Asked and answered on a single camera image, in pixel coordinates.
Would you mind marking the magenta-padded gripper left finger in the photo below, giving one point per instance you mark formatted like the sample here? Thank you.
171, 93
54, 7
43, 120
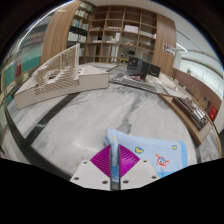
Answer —
95, 173

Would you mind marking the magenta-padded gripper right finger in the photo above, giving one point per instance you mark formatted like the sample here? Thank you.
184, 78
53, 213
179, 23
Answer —
136, 171

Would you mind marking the light blue cartoon print towel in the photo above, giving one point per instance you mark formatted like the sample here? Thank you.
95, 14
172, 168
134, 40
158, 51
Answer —
150, 146

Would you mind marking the brown model on wooden board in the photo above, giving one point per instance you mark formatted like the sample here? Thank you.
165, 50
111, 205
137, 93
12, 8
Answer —
190, 115

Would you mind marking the white slatted architectural model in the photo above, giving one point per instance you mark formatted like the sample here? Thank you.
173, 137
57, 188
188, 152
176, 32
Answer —
66, 81

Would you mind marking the red bin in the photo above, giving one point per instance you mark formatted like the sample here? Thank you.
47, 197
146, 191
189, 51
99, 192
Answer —
213, 113

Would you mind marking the glass-fronted bookcase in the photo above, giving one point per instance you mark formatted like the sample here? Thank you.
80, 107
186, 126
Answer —
23, 63

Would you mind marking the wooden cubby shelf unit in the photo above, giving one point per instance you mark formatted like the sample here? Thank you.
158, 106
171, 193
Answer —
116, 33

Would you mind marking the dark bookshelf with books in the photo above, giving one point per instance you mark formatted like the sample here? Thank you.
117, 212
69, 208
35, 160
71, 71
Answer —
78, 23

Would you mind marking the wall sign plate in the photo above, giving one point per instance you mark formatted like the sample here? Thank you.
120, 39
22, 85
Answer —
169, 49

